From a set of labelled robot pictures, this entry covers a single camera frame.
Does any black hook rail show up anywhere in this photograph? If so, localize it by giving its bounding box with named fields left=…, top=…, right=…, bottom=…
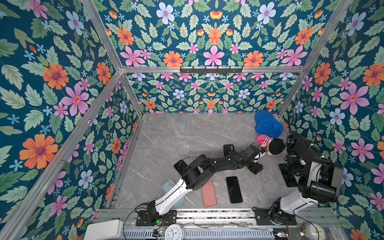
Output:
left=180, top=67, right=243, bottom=75

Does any white heat sink strip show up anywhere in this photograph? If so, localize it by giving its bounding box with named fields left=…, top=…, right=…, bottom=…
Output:
left=122, top=229, right=275, bottom=240

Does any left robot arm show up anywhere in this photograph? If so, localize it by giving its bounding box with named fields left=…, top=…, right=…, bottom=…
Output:
left=147, top=145, right=267, bottom=219

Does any black phone case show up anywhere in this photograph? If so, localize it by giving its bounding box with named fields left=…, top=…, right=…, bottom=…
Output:
left=223, top=144, right=236, bottom=157

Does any white clock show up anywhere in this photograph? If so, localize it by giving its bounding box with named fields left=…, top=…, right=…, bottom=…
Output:
left=164, top=224, right=184, bottom=240

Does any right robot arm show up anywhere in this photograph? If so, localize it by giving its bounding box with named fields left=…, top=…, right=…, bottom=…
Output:
left=269, top=132, right=344, bottom=225

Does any light blue phone case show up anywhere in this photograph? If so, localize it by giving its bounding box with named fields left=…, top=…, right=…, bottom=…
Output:
left=162, top=179, right=176, bottom=194

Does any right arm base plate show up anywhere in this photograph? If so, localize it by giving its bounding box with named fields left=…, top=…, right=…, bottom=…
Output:
left=252, top=208, right=297, bottom=226

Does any black phone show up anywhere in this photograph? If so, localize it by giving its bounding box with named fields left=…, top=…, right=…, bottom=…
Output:
left=174, top=160, right=188, bottom=175
left=226, top=176, right=243, bottom=204
left=279, top=164, right=298, bottom=188

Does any doll with blue cloth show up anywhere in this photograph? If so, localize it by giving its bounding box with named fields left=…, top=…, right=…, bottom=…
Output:
left=255, top=110, right=285, bottom=156

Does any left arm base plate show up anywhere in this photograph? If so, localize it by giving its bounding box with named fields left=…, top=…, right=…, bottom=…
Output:
left=136, top=210, right=178, bottom=227

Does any pink phone case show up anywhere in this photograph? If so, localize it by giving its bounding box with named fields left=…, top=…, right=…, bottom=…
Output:
left=201, top=179, right=217, bottom=208

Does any white box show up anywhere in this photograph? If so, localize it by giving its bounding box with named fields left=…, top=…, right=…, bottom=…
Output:
left=84, top=220, right=124, bottom=240

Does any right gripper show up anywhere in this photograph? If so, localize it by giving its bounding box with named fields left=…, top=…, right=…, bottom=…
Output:
left=286, top=151, right=305, bottom=175

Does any brass alarm clock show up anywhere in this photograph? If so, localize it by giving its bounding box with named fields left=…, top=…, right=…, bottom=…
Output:
left=299, top=223, right=327, bottom=240

